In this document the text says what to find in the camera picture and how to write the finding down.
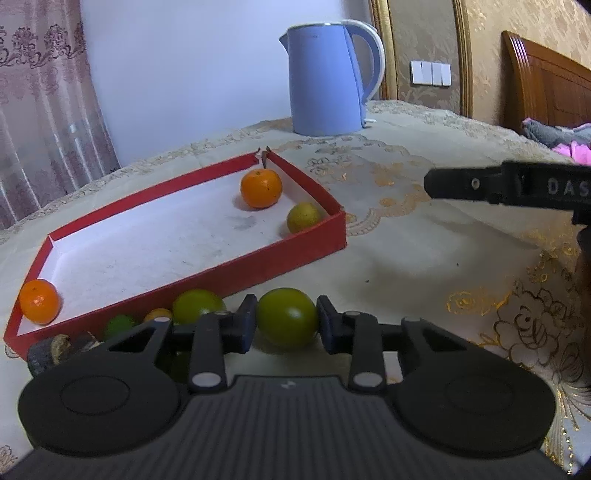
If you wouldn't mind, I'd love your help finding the green round tomato fruit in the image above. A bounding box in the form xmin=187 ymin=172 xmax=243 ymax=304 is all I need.
xmin=256 ymin=288 xmax=318 ymax=350

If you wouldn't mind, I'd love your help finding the wooden bed headboard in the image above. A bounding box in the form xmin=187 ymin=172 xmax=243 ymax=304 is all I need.
xmin=502 ymin=31 xmax=591 ymax=132

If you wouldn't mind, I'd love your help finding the green avocado-like fruit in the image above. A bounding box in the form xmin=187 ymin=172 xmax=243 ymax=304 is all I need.
xmin=102 ymin=314 xmax=137 ymax=341

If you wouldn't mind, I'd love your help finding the pink patterned curtain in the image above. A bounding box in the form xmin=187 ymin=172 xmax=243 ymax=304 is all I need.
xmin=1 ymin=1 xmax=120 ymax=229

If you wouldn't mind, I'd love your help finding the small yellow kumquat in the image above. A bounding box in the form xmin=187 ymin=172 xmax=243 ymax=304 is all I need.
xmin=143 ymin=308 xmax=173 ymax=322

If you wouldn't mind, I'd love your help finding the blue electric kettle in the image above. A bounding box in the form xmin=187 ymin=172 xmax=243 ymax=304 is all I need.
xmin=280 ymin=20 xmax=386 ymax=137

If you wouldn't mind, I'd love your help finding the white wall switch panel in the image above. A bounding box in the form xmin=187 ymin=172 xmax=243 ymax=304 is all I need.
xmin=410 ymin=60 xmax=452 ymax=87

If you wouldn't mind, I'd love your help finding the yellow green lemon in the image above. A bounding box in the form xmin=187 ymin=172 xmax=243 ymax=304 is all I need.
xmin=287 ymin=202 xmax=322 ymax=234

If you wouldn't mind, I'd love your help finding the green yellow fruit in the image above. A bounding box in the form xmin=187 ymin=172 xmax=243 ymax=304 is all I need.
xmin=172 ymin=289 xmax=226 ymax=325

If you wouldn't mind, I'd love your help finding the gold wall moulding frame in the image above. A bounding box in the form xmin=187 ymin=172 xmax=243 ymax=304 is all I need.
xmin=369 ymin=0 xmax=473 ymax=117

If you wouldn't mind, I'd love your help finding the dark sugarcane piece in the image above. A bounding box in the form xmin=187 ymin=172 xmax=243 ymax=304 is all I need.
xmin=26 ymin=332 xmax=100 ymax=377

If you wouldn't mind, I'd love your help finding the cream floral tablecloth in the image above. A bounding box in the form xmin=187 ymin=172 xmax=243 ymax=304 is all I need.
xmin=1 ymin=101 xmax=590 ymax=473

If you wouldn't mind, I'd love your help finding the large orange tangerine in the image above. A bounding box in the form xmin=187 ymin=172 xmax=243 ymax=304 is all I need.
xmin=18 ymin=279 xmax=61 ymax=326

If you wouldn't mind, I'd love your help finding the red cardboard box tray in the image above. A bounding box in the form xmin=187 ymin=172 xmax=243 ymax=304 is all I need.
xmin=4 ymin=152 xmax=346 ymax=356

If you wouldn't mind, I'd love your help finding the small orange tangerine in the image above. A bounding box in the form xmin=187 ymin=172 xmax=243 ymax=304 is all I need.
xmin=240 ymin=168 xmax=283 ymax=209

